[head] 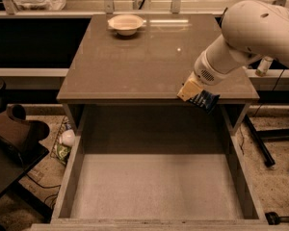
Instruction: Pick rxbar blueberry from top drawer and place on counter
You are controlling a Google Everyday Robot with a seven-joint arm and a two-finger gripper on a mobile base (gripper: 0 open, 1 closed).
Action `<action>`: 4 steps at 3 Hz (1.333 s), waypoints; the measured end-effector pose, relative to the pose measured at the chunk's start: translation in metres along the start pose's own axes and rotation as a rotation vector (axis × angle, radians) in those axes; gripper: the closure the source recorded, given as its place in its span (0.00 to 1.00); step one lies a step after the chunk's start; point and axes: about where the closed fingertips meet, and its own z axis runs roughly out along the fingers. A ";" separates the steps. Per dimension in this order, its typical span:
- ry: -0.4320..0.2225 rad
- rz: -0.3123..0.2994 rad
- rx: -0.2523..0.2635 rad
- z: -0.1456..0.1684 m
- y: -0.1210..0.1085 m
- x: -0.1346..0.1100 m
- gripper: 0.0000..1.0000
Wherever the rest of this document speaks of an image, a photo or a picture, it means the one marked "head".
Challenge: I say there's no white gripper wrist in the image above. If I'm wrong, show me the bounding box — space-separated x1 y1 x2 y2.
177 50 227 101

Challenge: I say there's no dark blue rxbar wrapper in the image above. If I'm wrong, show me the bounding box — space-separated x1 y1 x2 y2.
189 90 220 114

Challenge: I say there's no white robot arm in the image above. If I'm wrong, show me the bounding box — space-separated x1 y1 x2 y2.
177 0 289 105

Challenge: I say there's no grey cabinet counter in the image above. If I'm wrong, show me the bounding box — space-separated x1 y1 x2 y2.
56 13 260 134

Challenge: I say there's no open grey top drawer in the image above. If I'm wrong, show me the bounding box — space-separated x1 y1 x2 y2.
30 105 289 231

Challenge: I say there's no clear bottle yellow liquid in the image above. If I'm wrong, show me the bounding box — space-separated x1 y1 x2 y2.
255 57 273 77

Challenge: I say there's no white paper bowl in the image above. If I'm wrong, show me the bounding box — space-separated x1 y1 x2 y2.
108 14 144 36

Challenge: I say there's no black pole on floor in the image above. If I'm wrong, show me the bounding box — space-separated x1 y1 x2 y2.
244 115 276 167

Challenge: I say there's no white round object on floor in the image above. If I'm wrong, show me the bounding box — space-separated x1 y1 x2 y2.
59 130 75 147

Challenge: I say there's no green snack bag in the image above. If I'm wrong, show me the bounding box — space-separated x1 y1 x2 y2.
54 143 71 165

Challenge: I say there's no black caster wheel base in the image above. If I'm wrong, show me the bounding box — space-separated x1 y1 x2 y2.
265 212 289 225

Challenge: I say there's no black office chair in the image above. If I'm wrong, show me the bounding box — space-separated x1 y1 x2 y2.
0 78 52 221

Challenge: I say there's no black floor cable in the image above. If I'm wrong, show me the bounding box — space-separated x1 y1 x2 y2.
25 172 62 210

